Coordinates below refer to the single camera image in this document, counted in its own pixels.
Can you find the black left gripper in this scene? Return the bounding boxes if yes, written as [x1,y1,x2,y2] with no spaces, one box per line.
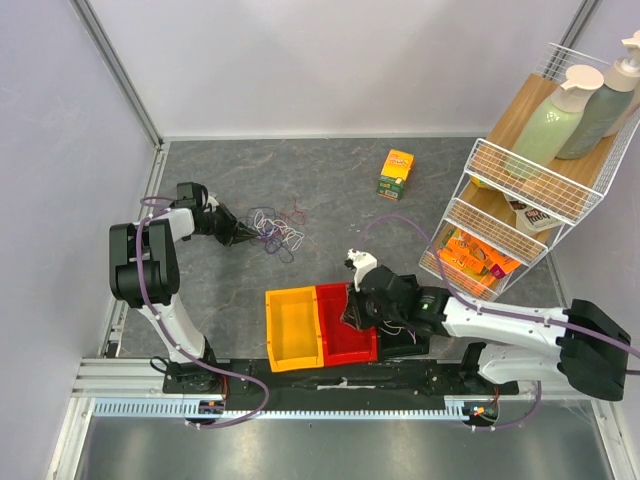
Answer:
[196,203,258,247]

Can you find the white purple cable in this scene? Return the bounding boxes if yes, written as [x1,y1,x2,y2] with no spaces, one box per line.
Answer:
[379,322,419,344]

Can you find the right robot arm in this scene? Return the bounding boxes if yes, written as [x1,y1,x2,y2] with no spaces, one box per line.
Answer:
[341,259,631,401]

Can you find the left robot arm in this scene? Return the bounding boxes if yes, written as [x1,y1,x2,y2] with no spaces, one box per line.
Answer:
[109,182,259,393]

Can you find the red plastic bin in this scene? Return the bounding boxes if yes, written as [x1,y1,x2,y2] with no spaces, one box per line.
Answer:
[315,283,378,367]

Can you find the black plastic bin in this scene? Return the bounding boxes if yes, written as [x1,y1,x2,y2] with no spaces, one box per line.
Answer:
[376,323,430,360]

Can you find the yellow plastic bin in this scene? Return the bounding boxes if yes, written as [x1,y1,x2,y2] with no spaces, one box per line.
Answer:
[265,286,324,373]

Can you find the orange snack packets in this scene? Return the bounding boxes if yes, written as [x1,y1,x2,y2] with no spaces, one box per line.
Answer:
[437,227,521,296]

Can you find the orange green carton box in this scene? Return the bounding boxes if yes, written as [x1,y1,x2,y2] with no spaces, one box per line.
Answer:
[376,149,415,201]

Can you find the brown snack packet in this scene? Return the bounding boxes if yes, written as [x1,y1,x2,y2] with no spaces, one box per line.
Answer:
[504,193,562,236]

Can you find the light green pump bottle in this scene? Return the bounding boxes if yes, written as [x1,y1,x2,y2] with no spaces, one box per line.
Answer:
[504,65,604,180]

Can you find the dark green pump bottle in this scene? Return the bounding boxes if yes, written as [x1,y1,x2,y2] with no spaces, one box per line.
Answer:
[554,55,640,161]

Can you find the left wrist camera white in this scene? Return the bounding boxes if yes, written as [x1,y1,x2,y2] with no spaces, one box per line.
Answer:
[202,194,219,211]

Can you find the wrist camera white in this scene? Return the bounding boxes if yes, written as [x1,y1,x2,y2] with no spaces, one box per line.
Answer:
[202,194,219,211]
[344,249,378,292]

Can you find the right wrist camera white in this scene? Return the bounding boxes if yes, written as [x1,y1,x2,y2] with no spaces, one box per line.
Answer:
[344,249,378,292]

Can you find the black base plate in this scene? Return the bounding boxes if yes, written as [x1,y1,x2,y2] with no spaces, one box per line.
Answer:
[150,356,519,409]

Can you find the white wire shelf rack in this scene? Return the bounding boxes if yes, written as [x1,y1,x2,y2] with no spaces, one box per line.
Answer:
[419,43,639,301]

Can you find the grey cable duct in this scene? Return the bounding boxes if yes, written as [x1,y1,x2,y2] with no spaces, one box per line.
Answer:
[92,397,501,419]

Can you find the aluminium corner post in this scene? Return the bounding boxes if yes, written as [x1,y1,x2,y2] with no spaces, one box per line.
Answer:
[69,0,164,150]

